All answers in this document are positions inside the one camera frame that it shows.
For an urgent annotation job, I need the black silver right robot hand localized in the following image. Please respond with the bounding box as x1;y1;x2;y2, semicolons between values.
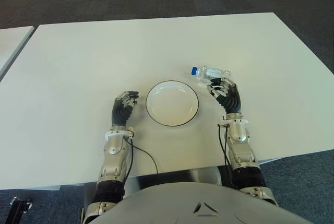
206;77;244;116

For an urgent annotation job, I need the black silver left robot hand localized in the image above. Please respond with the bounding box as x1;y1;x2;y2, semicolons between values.
111;90;140;131

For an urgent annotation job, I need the clear water bottle blue cap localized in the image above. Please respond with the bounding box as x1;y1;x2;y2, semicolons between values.
190;65;232;84

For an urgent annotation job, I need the white plate with black rim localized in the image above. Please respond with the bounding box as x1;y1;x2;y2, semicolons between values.
145;80;201;127

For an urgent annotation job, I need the grey robot torso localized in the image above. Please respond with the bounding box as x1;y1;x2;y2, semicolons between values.
87;168;334;224

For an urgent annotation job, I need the black stand with wheel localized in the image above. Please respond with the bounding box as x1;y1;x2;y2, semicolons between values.
5;196;33;224

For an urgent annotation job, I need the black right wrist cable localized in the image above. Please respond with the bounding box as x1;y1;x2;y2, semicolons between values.
218;123;234;184

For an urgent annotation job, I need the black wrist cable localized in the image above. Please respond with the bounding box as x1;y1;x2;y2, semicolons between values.
218;123;234;184
124;135;159;183

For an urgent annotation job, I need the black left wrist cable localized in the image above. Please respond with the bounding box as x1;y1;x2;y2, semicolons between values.
124;135;159;183

